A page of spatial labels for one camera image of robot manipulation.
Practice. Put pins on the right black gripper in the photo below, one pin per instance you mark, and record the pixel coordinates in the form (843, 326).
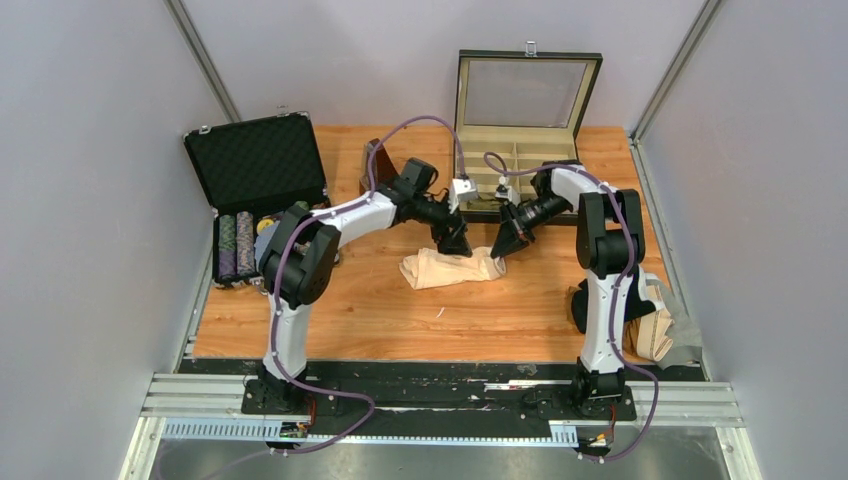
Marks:
(510, 238)

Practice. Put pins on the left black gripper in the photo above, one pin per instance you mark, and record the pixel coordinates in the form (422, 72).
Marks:
(452, 242)

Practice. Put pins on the beige underwear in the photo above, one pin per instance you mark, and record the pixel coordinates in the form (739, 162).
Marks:
(429, 269)

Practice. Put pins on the olive green white underwear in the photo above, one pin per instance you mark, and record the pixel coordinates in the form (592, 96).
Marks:
(483, 204)

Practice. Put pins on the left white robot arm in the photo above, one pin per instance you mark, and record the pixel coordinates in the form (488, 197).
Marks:
(297, 254)

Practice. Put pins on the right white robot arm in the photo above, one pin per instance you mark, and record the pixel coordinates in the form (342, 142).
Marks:
(609, 247)

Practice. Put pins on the black underwear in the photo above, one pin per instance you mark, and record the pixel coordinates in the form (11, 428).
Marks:
(638, 303)

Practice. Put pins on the tan striped waistband underwear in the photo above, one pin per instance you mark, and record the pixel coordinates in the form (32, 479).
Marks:
(647, 336)

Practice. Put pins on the wooden metronome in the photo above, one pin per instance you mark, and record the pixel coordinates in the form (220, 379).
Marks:
(383, 168)

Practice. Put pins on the black compartment display box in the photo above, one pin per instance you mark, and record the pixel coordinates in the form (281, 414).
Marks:
(517, 110)

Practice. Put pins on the blue playing cards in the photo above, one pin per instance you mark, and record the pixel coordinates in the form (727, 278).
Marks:
(261, 243)

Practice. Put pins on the yellow dealer chip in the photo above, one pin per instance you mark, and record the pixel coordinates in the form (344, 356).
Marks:
(263, 224)

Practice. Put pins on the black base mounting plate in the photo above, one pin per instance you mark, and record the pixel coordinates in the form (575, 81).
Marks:
(427, 399)

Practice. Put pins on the black poker chip case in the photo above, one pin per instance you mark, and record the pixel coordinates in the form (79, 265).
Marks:
(262, 166)

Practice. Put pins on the purple grey chip stack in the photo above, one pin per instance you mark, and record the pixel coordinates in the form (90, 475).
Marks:
(245, 243)

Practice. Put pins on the grey cloth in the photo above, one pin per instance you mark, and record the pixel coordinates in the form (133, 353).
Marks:
(687, 344)

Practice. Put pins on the green purple chip stack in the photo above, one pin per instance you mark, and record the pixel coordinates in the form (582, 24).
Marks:
(227, 248)

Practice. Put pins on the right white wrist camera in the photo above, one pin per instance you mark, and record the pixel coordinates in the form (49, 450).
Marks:
(508, 190)

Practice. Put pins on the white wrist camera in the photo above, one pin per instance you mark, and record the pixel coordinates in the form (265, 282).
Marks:
(508, 190)
(461, 190)

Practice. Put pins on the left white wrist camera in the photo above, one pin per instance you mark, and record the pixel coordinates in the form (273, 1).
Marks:
(461, 190)

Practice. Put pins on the aluminium frame rail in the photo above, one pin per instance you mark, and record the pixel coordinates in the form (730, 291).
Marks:
(202, 407)

